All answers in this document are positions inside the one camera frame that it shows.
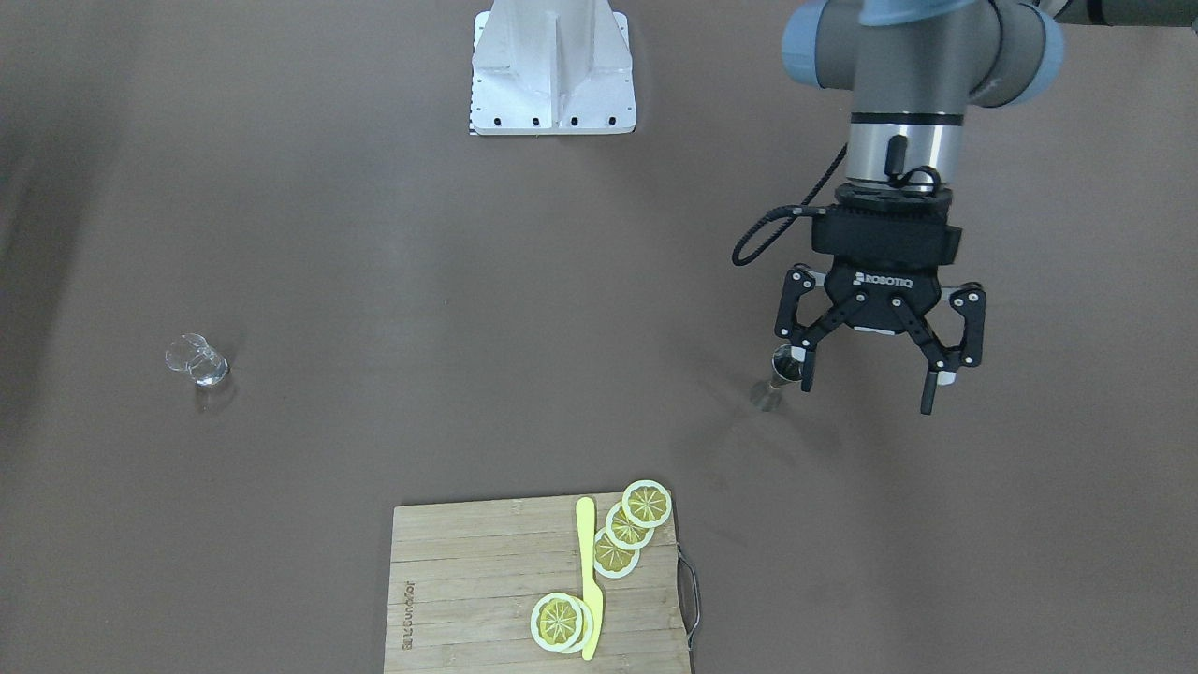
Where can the lemon slice near knife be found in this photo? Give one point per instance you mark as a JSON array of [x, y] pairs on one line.
[[611, 561]]

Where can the middle lemon slice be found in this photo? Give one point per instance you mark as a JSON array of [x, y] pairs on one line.
[[623, 533]]

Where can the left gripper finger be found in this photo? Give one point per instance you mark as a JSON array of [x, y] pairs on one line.
[[969, 301], [797, 282]]

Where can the steel jigger measuring cup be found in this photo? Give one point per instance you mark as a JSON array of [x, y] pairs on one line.
[[786, 368]]

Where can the yellow plastic knife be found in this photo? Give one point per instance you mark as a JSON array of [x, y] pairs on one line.
[[592, 595]]

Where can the bamboo cutting board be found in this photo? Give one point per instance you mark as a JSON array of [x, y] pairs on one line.
[[464, 579]]

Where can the clear glass cup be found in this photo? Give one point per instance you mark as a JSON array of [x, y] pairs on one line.
[[193, 356]]

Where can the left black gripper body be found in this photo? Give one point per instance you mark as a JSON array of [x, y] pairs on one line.
[[880, 294]]

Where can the single lemon slice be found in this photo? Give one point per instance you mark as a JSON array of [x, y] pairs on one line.
[[561, 623]]

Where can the lemon slice end of row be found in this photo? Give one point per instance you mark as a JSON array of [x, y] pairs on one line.
[[647, 503]]

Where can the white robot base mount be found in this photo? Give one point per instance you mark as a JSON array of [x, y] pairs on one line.
[[552, 67]]

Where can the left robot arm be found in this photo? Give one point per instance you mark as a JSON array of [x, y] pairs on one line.
[[913, 68]]

